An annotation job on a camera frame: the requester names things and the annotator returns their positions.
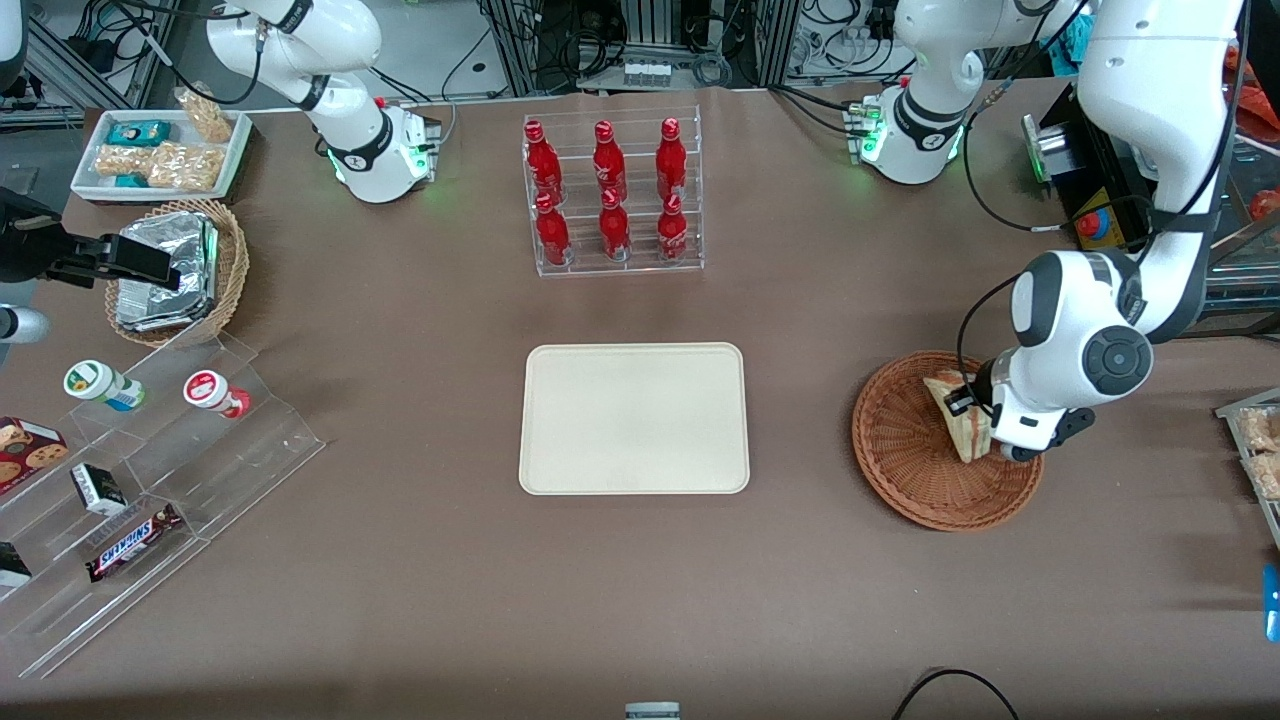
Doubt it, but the beige plastic tray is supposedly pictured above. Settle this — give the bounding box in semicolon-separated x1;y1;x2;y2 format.
518;342;751;496

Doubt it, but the triangular sandwich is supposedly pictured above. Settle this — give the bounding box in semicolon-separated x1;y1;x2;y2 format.
922;372;993;464

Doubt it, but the red cola bottle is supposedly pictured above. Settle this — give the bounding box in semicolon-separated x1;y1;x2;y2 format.
657;193;690;263
599;188;632;263
593;120;627;206
535;192;572;267
656;117;688;201
524;120;563;206

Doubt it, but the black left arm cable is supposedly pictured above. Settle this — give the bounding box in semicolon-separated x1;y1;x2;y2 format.
955;0;1251;403

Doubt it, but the snickers chocolate bar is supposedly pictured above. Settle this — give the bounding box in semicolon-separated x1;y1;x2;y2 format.
85;502;185;584

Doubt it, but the clear acrylic bottle rack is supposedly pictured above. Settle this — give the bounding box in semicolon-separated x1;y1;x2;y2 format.
522;105;705;279

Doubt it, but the clear acrylic stepped stand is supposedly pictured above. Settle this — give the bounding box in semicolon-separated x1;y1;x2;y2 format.
0;332;327;681

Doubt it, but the red cookie box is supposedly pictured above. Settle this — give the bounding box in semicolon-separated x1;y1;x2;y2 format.
0;416;70;496

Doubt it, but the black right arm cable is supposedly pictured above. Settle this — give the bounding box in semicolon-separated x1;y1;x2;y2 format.
118;0;269;107

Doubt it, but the flat brown wicker basket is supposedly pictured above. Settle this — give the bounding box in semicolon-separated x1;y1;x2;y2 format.
851;350;1045;532

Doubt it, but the white rectangular snack tray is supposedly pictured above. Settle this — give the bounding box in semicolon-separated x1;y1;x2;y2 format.
70;108;253;204

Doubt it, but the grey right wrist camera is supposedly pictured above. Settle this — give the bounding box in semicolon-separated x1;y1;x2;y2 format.
0;305;48;346

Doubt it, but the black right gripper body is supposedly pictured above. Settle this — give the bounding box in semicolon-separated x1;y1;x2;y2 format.
0;188;63;284

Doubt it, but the red lid yogurt cup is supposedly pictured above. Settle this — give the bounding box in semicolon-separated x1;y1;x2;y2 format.
183;370;252;420

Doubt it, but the green lid yogurt cup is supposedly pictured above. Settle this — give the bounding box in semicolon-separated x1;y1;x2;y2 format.
63;360;146;413

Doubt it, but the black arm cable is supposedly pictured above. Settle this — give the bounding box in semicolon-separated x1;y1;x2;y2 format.
955;0;1251;403
118;0;269;107

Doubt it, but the black food warmer machine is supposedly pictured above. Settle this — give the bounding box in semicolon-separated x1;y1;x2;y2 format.
1020;80;1280;337

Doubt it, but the foil wrapped package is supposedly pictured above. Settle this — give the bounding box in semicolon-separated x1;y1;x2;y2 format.
116;285;216;333
118;212;219;301

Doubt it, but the black looped cable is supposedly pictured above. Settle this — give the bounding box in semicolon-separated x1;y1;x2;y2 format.
890;668;1021;720

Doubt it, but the deep tan wicker basket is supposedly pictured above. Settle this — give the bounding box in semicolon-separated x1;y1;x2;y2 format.
104;198;250;349

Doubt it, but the grey metal snack tray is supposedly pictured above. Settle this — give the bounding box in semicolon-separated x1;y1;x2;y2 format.
1215;388;1280;551

